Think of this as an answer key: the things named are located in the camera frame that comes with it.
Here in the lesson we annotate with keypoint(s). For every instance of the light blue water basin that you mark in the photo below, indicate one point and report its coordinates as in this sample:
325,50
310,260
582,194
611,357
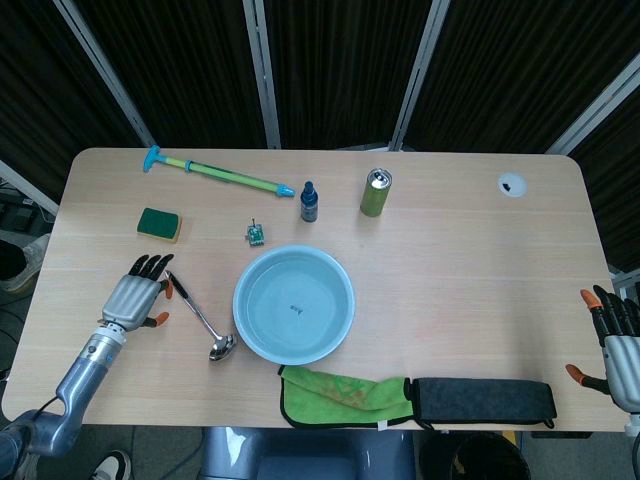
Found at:
294,305

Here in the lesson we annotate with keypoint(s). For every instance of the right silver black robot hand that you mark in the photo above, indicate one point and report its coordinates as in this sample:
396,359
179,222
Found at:
622,360

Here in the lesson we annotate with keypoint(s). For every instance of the green yellow scrub sponge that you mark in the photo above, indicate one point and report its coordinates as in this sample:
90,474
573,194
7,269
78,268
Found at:
159,224

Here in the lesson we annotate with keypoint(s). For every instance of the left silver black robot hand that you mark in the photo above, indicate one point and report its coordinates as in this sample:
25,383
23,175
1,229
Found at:
131,300

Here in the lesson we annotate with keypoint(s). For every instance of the green microfibre cloth black trim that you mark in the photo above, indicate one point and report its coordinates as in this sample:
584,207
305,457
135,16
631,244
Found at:
340,400

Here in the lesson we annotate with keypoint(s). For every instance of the black white sneaker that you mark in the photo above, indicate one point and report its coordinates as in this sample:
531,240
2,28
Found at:
111,467

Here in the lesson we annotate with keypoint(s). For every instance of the white partition frame post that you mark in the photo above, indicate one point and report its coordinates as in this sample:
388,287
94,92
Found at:
107,75
264,75
595,115
417,80
27,187

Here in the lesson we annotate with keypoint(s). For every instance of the beige shoe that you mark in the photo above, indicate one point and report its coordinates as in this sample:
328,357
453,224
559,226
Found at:
25,262

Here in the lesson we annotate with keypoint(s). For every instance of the green blue water gun toy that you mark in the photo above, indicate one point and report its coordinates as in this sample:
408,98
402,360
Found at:
215,172

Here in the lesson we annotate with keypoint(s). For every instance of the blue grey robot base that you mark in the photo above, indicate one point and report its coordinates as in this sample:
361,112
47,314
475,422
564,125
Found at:
305,455

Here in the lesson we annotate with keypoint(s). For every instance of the tall green drink can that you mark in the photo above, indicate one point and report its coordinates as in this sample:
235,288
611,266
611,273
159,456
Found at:
375,195

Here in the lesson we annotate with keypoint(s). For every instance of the steel ladle orange handle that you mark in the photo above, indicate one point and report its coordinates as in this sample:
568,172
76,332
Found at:
222,347

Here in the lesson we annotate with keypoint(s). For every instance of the dark blue spray bottle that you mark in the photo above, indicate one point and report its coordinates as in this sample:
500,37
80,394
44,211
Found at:
309,205

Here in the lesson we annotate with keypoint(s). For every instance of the dark grey felt pouch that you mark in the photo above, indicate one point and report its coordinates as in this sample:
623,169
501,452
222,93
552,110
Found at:
485,402

